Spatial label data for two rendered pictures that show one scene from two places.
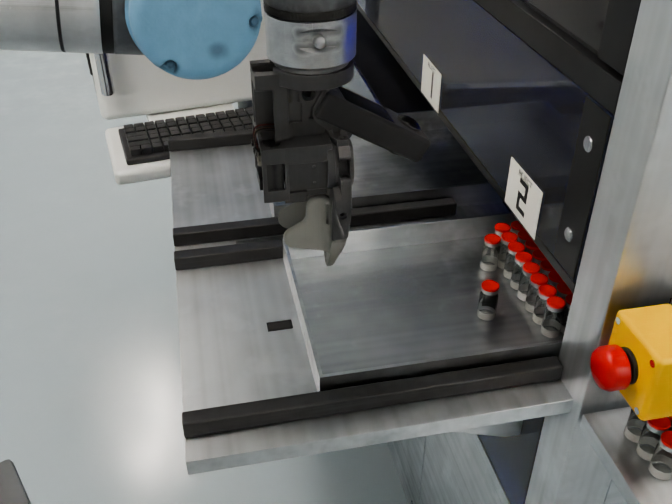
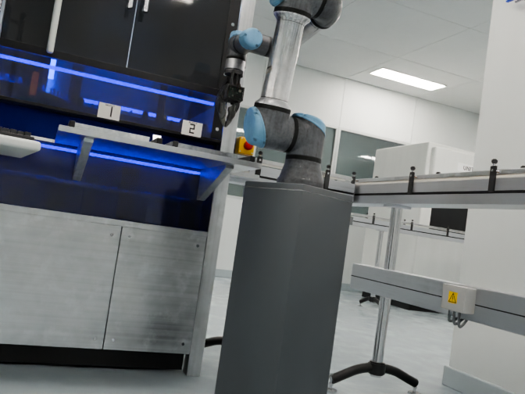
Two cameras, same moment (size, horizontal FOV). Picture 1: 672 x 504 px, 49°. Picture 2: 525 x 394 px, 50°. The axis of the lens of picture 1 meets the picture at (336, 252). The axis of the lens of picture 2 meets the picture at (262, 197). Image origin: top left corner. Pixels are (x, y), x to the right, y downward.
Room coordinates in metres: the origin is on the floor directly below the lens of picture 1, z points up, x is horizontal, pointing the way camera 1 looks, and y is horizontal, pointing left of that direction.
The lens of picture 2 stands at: (0.79, 2.14, 0.63)
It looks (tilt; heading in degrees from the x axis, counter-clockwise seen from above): 4 degrees up; 260
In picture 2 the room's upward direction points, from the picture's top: 8 degrees clockwise
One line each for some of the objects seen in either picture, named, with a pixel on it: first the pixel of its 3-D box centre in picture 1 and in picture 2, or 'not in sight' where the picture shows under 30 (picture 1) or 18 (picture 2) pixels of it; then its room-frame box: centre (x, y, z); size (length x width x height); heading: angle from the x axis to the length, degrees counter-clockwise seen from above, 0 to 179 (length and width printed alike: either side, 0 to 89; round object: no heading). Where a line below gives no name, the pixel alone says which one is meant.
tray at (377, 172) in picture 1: (370, 161); (106, 139); (1.04, -0.05, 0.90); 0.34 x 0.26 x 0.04; 102
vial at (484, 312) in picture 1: (488, 301); not in sight; (0.68, -0.18, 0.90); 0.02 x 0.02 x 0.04
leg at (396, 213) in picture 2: not in sight; (386, 290); (-0.24, -0.26, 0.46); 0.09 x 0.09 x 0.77; 12
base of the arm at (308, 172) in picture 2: not in sight; (301, 173); (0.38, 0.39, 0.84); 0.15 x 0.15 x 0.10
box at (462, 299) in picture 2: not in sight; (458, 299); (-0.28, 0.27, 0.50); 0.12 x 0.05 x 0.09; 102
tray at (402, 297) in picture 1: (438, 292); (193, 155); (0.71, -0.12, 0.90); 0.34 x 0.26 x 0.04; 102
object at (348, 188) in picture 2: not in sight; (287, 175); (0.24, -0.49, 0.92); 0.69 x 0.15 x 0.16; 12
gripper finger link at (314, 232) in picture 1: (313, 235); (231, 115); (0.59, 0.02, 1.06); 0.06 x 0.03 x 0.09; 102
